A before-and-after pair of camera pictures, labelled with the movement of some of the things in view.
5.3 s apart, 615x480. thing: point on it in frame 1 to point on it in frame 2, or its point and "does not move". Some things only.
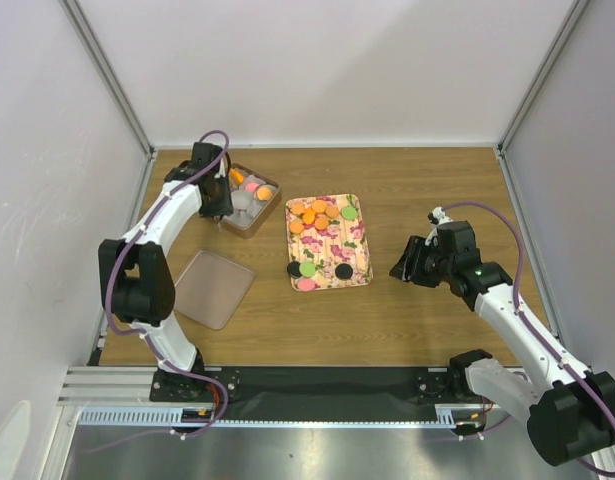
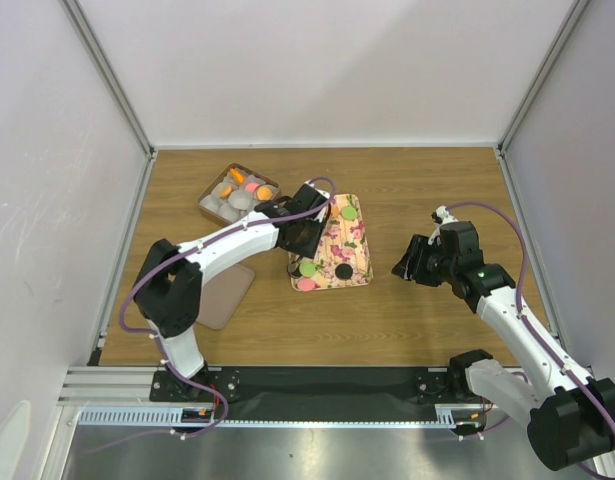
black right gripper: [408, 266] does not move
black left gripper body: [220, 204] to [306, 242]
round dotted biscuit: [264, 193] does not move
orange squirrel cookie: [236, 176] does not move
